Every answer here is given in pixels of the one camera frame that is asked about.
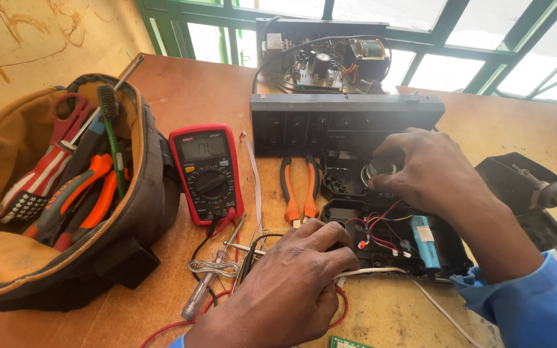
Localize orange and black pliers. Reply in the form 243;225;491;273
22;154;115;241

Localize black radio front panel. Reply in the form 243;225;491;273
249;93;446;158

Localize black soldering iron stand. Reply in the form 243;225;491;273
474;152;557;257

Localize clear tester screwdriver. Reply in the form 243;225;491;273
181;215;248;322

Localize green handled wire brush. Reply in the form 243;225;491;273
97;83;127;200

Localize striped handle screwdriver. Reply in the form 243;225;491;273
0;54;146;224

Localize person's left hand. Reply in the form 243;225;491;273
184;217;360;348

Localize round metal speaker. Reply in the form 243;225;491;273
360;158;397;189

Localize coil of solder wire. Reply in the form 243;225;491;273
188;259;240;279

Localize black open device case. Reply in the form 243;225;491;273
319;149;475;282

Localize green circuit board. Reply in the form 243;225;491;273
329;335;375;348

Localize red digital multimeter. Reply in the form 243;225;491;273
168;123;245;227

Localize soldering iron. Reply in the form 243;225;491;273
511;164;557;236

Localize orange handled pliers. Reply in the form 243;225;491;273
280;155;321;228

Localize blue battery cell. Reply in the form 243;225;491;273
410;215;442;270

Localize blue right sleeve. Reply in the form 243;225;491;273
450;251;557;348

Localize red handled scissors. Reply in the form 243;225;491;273
49;93;98;147

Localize red and blue wire bundle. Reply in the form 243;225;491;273
345;199;414;258

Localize black multimeter lead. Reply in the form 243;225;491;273
191;215;285;307

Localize open chassis with circuit board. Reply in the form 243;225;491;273
252;18;393;95

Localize orange and black cutters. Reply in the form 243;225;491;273
53;168;130;253

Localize person's right hand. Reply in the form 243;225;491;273
368;128;498;229

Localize green window frame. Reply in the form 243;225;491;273
135;0;557;106

